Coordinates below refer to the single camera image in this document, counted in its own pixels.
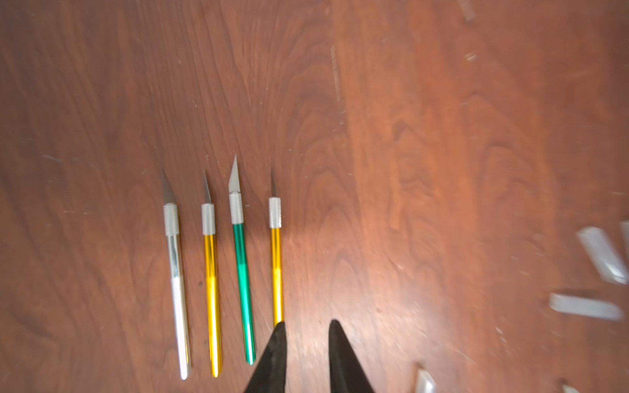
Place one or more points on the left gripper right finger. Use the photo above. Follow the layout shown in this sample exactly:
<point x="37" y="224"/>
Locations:
<point x="346" y="372"/>

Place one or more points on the green carving knife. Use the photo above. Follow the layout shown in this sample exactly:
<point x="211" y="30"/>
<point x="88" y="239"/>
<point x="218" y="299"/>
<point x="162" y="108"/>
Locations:
<point x="244" y="287"/>

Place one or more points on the red carving knife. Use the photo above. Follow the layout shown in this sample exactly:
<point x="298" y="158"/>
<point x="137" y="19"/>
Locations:
<point x="569" y="389"/>

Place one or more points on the yellow carving knife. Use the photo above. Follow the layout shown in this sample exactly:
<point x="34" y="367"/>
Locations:
<point x="208" y="222"/>
<point x="276" y="251"/>

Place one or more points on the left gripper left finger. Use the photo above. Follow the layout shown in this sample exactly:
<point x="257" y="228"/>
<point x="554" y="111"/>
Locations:
<point x="270" y="373"/>

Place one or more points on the translucent protective cap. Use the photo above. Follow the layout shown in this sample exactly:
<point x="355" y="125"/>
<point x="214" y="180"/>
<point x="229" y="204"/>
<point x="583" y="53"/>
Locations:
<point x="624" y="226"/>
<point x="424" y="382"/>
<point x="576" y="305"/>
<point x="603" y="255"/>

